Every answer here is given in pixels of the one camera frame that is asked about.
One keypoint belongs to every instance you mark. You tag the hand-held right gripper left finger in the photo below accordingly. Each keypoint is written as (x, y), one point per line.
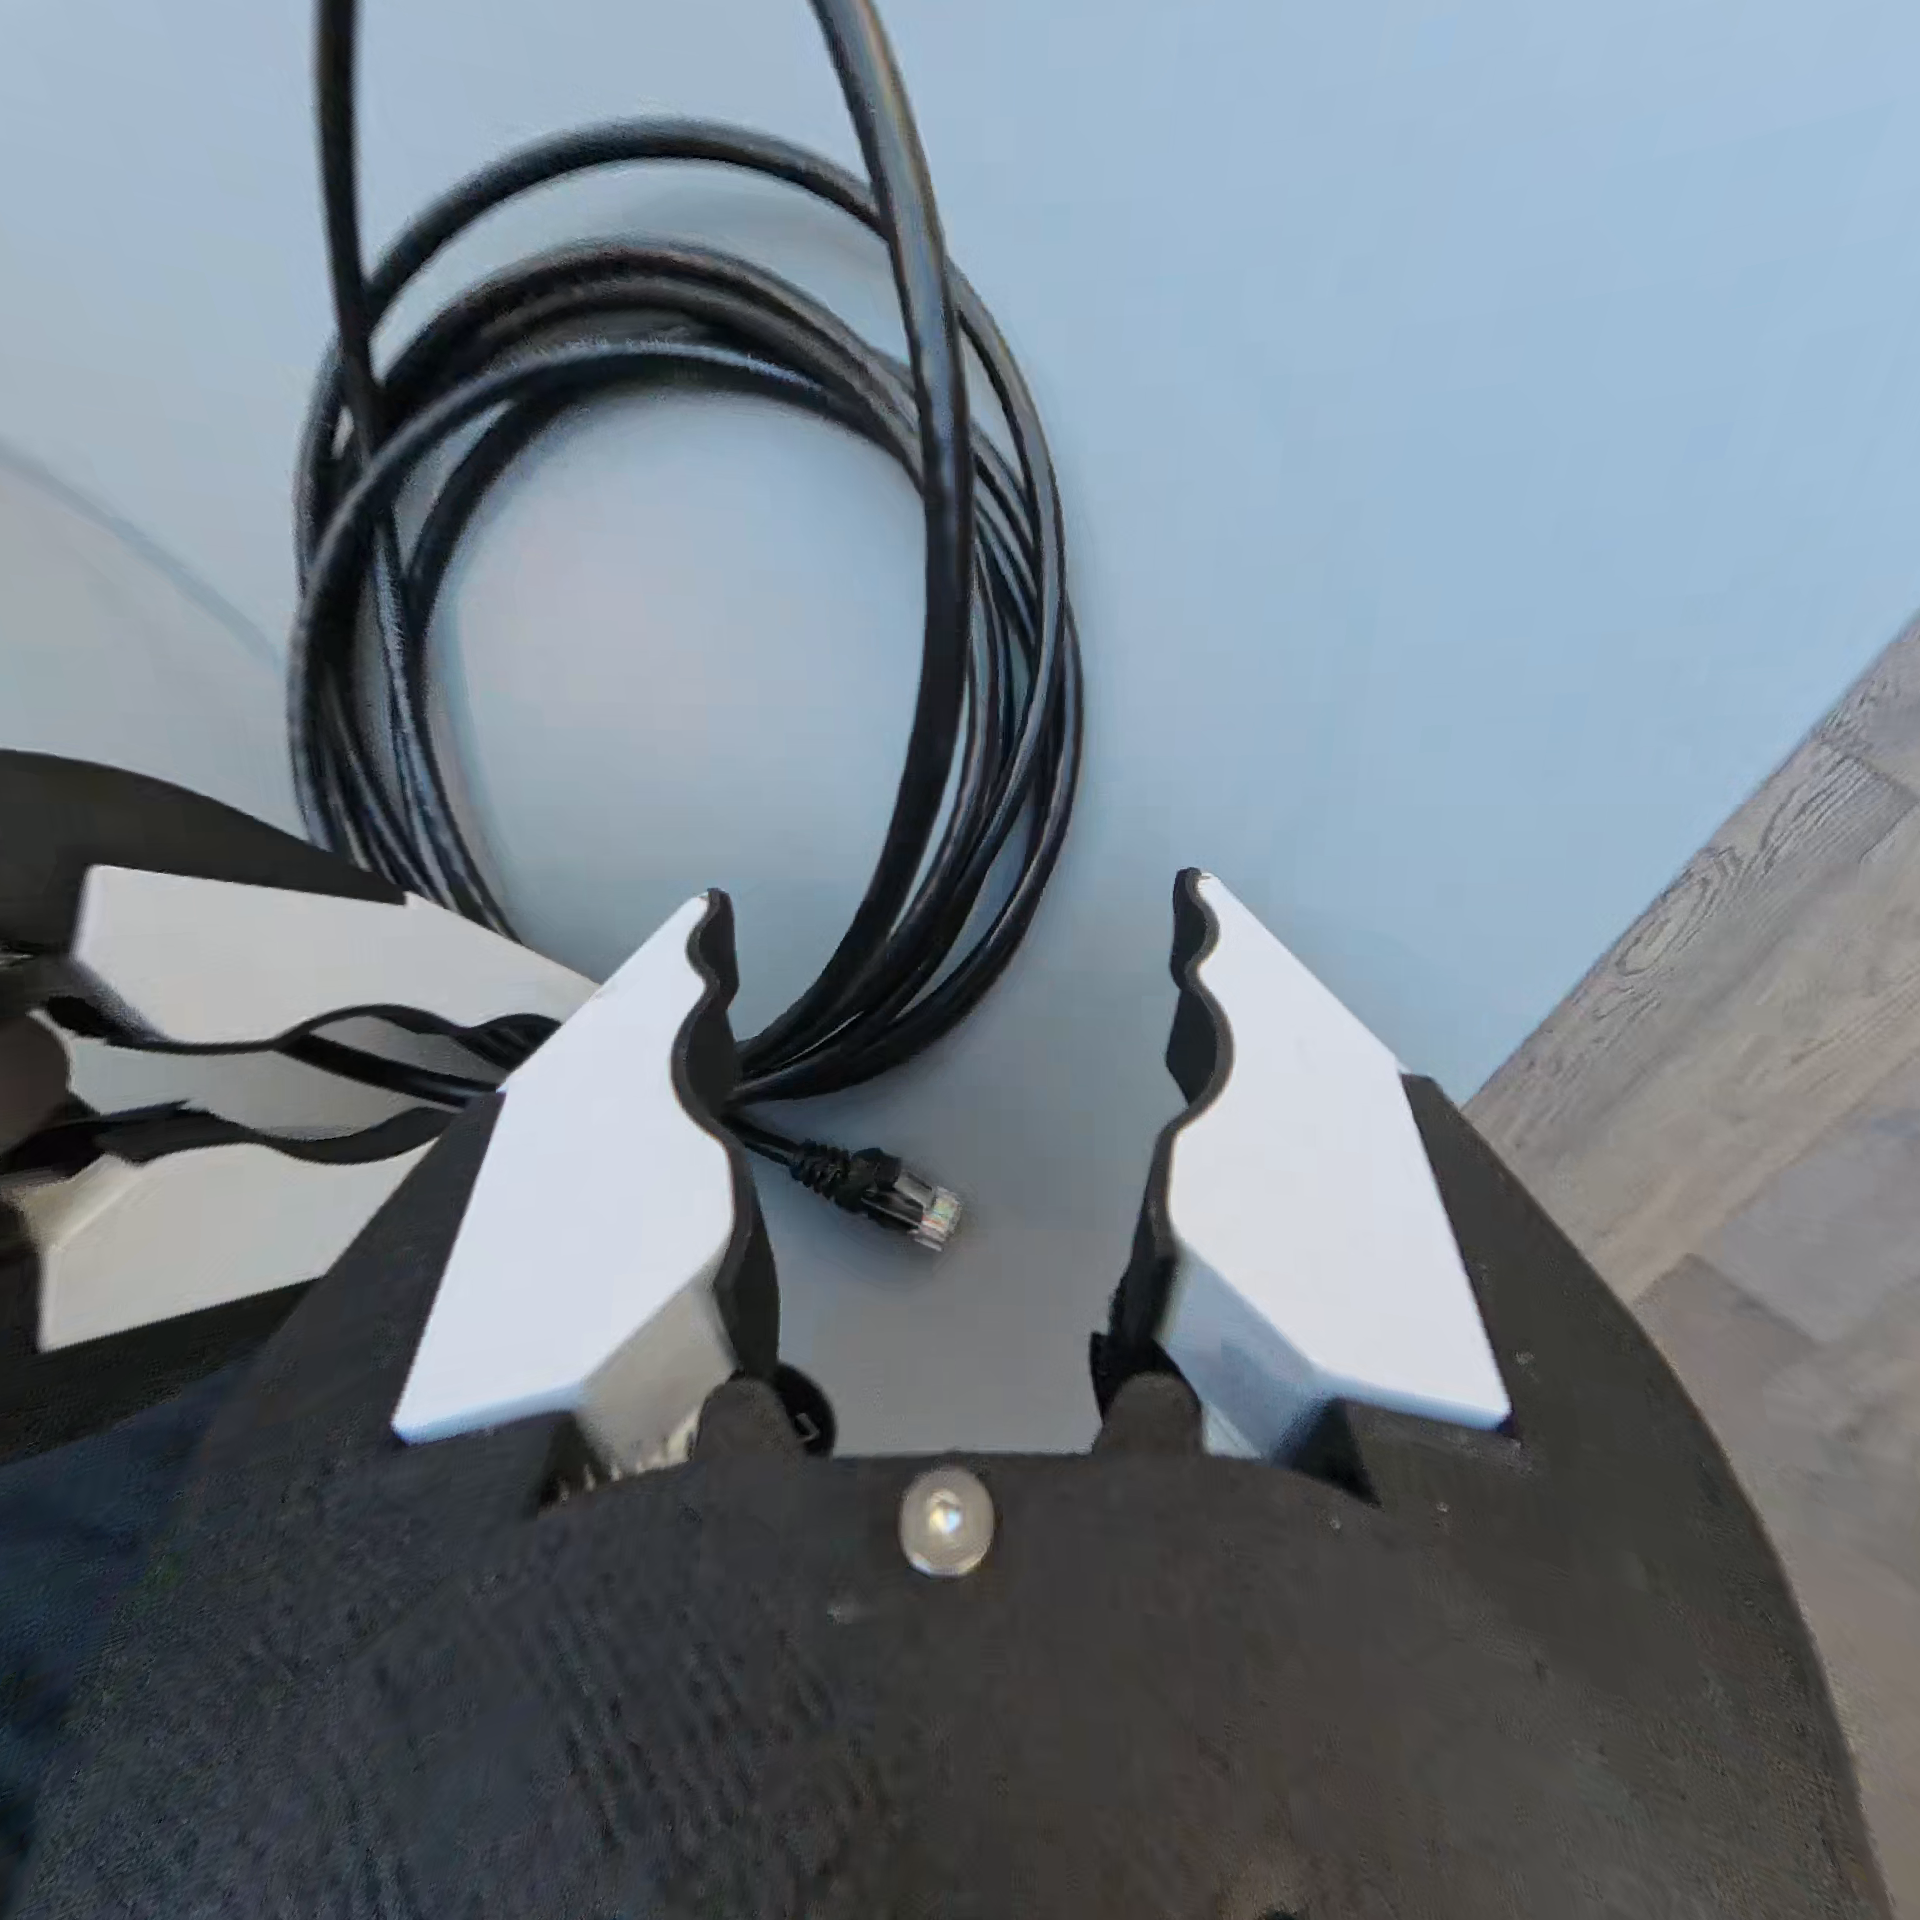
(586, 1229)

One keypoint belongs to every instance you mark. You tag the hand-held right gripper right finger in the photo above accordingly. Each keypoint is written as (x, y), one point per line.
(1320, 1229)

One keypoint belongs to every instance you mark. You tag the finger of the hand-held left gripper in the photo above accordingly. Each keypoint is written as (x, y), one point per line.
(302, 960)
(193, 1245)

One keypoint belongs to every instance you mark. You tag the person's dark clothing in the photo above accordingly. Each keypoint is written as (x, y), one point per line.
(61, 1529)

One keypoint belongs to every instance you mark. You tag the grey desk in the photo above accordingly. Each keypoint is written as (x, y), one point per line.
(1423, 452)

